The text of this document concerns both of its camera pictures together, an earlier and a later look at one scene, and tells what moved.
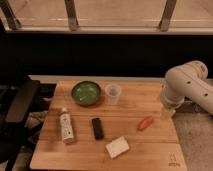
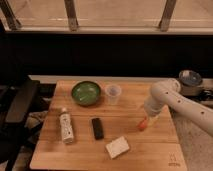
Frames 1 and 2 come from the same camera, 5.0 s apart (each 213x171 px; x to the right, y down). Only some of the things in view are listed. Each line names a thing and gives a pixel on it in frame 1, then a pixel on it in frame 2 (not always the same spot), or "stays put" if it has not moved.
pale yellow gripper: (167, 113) to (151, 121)
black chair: (16, 101) stays put
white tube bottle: (67, 129) stays put
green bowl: (86, 93) stays put
